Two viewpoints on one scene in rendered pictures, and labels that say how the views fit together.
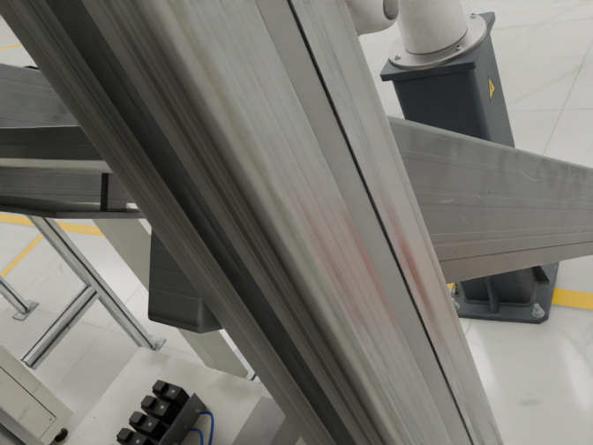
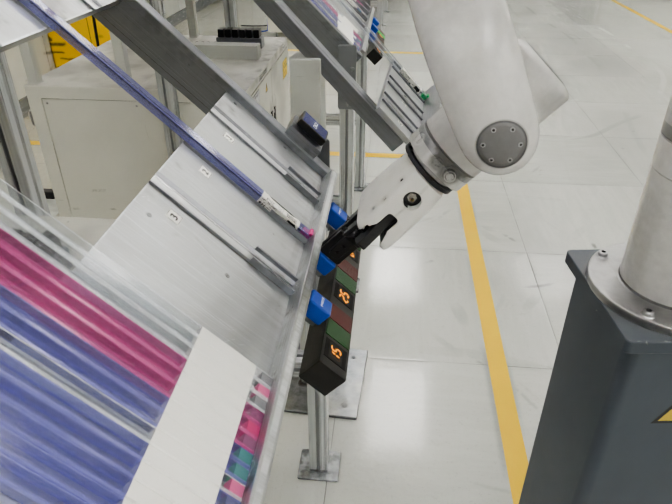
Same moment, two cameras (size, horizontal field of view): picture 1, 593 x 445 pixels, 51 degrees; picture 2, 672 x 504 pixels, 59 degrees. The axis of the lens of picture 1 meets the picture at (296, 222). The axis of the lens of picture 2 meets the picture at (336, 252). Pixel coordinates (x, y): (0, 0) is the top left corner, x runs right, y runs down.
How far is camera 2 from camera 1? 71 cm
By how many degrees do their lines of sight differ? 39
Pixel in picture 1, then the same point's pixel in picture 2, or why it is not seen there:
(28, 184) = (116, 18)
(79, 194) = (157, 63)
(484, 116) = (610, 422)
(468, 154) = not seen: outside the picture
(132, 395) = (86, 235)
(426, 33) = (637, 256)
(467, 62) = (624, 334)
